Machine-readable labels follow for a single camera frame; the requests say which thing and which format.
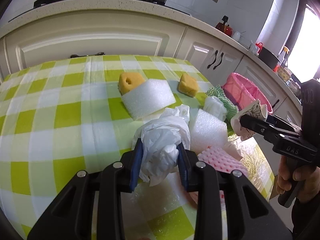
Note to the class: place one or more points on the yellow sponge block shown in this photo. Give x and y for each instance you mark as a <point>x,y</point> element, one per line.
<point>188,85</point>

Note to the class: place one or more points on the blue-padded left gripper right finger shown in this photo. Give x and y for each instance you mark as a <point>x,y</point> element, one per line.
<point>183,166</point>

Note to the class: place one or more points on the yellow sponge with hole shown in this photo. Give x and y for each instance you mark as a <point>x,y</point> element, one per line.
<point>129,81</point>

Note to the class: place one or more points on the white ceramic jar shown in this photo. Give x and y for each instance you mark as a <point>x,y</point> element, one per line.
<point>236,36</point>

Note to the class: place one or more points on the large white foam sheet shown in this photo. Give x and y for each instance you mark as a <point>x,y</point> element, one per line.
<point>149,97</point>

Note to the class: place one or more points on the white plastic bag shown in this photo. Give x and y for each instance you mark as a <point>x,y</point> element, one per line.
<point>160,138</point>

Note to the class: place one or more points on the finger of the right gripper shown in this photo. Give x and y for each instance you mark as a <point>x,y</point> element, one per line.
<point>282,123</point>
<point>268,131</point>

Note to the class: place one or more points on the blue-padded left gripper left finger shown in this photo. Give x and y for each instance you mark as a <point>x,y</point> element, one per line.
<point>135,164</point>

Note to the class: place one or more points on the green white patterned cloth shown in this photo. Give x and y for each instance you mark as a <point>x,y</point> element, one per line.
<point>217,91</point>

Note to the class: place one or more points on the red kettle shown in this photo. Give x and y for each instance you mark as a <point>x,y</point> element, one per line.
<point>224,27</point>

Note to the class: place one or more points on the pink bag-lined trash bin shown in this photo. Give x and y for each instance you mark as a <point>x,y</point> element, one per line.
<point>242,92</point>

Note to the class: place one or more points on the green white checkered tablecloth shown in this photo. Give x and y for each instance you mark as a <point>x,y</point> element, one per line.
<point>60,117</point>

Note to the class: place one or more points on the patterned paper cup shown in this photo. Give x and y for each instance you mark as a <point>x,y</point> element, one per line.
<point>255,109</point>

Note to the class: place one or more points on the small white foam square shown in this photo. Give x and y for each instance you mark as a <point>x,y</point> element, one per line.
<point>206,131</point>

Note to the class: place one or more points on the person's right hand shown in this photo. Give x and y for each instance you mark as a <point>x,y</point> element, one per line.
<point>309,175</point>

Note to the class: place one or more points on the pink egg-crate foam pad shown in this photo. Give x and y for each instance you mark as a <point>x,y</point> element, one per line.
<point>221,160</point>

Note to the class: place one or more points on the black pan by window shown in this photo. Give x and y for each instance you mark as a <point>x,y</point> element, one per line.
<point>268,58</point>

